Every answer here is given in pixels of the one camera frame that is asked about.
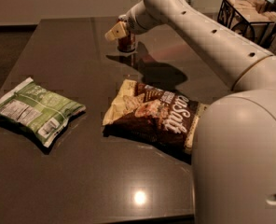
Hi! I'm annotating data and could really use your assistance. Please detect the black wire napkin holder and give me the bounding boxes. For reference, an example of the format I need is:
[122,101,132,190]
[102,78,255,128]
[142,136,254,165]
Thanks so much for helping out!
[217,0,275,45]

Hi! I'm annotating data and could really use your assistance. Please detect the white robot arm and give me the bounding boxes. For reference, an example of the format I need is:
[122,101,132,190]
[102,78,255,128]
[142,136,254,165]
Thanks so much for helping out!
[105,0,276,224]

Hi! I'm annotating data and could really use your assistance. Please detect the red coke can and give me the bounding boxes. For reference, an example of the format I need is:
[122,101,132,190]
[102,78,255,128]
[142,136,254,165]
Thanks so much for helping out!
[117,14,135,52]

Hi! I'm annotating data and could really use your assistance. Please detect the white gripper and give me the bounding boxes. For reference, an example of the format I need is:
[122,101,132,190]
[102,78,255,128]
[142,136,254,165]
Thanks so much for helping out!
[104,1,163,42]

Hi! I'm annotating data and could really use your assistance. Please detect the brown and cream chip bag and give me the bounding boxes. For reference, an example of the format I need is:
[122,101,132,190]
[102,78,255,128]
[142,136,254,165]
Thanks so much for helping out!
[103,79,209,154]

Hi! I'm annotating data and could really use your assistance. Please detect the green chip bag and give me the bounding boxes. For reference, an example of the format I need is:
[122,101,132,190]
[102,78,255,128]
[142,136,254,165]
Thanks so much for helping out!
[0,77,86,147]

